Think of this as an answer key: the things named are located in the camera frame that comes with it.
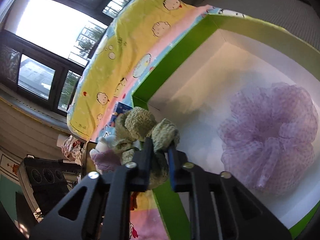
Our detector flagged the green white storage box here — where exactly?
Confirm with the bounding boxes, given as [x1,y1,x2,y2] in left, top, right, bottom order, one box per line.
[132,15,319,239]

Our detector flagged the colourful cartoon bed sheet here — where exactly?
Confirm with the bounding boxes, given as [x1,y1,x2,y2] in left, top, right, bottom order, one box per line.
[67,0,242,239]

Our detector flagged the white purple plush toy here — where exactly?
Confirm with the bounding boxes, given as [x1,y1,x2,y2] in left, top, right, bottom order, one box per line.
[89,135,121,174]

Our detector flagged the black framed window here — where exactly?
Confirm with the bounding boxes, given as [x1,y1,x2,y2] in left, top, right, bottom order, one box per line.
[1,0,131,115]

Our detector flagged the purple mesh bath pouf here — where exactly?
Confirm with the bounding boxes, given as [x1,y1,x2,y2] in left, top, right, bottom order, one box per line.
[218,83,318,195]

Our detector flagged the green plush toy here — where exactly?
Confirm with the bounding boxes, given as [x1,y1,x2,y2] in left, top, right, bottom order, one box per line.
[113,107,180,190]

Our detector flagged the black left camera box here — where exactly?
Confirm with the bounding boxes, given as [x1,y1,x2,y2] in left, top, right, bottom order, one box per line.
[17,155,81,216]

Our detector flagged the crumpled floral cloth pile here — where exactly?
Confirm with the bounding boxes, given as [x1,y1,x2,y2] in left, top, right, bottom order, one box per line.
[61,135,84,165]

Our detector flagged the blue small packet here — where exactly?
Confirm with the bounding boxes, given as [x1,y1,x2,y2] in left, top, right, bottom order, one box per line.
[108,101,132,127]

